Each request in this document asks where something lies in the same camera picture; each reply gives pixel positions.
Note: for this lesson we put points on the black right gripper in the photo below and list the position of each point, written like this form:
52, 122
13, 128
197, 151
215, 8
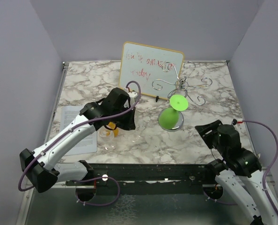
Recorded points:
204, 128

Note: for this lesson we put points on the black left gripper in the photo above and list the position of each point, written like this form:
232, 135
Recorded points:
130, 124

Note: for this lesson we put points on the green wine glass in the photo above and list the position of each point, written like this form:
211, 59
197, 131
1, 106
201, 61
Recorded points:
169, 117

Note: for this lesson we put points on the clear wine glass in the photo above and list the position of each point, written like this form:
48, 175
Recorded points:
134, 137
106, 138

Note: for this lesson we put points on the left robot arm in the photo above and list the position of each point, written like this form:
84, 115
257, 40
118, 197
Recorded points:
41, 165

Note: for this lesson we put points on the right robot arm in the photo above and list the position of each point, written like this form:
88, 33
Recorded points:
240, 173

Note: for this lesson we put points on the yellow-orange wine glass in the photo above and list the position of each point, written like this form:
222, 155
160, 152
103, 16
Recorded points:
113, 128

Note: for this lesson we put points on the clear wine glass front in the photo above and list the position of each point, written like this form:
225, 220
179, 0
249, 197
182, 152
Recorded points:
106, 138

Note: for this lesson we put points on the yellow framed whiteboard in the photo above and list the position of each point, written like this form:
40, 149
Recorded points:
155, 69

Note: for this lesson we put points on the printed paper sheet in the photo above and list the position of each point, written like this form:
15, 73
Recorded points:
86, 145

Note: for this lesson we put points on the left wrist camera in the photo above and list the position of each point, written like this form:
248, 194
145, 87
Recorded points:
133, 96

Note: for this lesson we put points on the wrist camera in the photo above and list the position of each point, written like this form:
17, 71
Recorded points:
133, 96
235, 122

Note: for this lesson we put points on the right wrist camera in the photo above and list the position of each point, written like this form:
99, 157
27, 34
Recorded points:
235, 122

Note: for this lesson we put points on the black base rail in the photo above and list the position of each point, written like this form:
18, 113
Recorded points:
148, 179

